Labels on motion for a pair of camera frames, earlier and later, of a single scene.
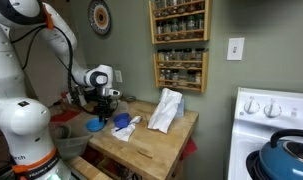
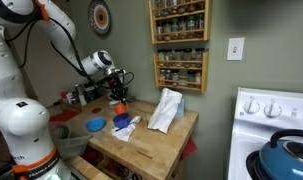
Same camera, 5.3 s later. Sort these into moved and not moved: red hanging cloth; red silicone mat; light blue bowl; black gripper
Moved: black gripper
Not moved: light blue bowl; red silicone mat; red hanging cloth
